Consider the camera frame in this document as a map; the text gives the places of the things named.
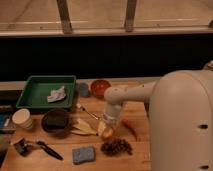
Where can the blue object at left edge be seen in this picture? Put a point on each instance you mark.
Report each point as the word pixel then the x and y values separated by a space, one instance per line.
pixel 4 120

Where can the green plastic tray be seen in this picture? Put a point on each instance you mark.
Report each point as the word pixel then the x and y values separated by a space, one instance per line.
pixel 38 88

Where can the black handled brush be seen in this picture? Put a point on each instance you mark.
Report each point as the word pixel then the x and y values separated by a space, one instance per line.
pixel 49 150

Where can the blue sponge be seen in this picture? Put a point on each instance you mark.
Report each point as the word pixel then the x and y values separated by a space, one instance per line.
pixel 83 154

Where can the bunch of dark grapes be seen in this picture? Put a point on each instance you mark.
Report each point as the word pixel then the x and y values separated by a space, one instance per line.
pixel 116 146

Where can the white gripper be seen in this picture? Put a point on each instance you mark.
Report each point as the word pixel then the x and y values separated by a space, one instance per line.
pixel 110 116

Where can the crumpled white cloth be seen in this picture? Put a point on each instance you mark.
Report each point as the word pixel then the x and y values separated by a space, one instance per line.
pixel 56 95

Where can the red bowl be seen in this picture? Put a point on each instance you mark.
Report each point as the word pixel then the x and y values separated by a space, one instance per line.
pixel 98 88

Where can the black binder clip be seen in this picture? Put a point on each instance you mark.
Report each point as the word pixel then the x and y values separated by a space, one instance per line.
pixel 22 147

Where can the dark brown bowl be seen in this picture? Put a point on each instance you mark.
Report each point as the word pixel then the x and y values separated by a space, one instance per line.
pixel 56 122

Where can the small blue cup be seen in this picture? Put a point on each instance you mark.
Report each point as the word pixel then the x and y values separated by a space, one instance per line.
pixel 83 89

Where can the white paper cup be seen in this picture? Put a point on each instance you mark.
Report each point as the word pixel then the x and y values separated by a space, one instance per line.
pixel 22 118

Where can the yellow red apple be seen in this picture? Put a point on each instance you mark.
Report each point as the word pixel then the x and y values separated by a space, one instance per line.
pixel 107 133

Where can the banana peel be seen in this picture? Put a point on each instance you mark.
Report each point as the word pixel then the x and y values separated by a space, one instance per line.
pixel 81 127

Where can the metal fork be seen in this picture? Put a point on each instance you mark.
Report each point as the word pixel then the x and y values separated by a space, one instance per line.
pixel 79 106

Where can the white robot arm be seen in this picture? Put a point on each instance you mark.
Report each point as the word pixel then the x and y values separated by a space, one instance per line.
pixel 180 118

